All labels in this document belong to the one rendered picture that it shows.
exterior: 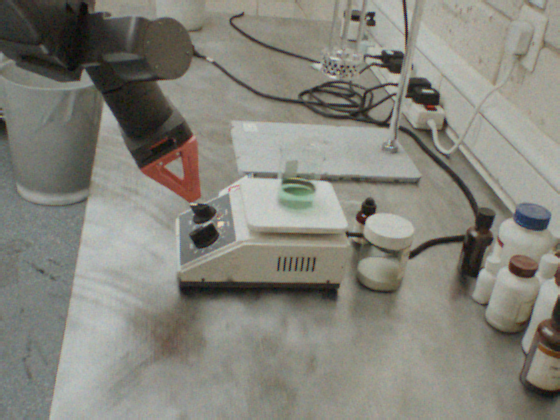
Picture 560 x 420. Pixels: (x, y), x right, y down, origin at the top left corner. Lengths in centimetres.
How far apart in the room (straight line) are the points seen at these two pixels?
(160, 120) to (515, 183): 60
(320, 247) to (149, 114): 25
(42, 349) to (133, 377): 122
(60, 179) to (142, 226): 153
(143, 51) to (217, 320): 31
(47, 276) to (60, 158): 44
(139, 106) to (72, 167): 174
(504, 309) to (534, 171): 30
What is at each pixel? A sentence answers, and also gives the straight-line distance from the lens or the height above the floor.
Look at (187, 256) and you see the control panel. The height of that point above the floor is 79.
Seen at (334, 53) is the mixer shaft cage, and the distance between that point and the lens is 118.
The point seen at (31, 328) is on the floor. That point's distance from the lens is 203.
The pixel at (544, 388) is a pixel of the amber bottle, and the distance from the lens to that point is 83.
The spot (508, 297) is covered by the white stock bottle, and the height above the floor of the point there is 80.
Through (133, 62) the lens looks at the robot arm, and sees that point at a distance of 70.
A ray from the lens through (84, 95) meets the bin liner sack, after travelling 240.
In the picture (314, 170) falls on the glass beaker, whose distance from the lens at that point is 84.
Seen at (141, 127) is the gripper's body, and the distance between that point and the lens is 78.
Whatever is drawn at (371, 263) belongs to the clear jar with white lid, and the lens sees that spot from 89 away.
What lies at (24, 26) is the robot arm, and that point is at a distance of 65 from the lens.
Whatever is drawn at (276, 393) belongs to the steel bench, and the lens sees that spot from 74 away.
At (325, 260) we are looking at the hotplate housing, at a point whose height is 80.
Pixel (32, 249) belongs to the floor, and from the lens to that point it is 234.
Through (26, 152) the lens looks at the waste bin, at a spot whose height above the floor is 19.
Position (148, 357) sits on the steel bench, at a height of 75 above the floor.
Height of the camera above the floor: 126
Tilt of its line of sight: 29 degrees down
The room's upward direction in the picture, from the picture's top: 8 degrees clockwise
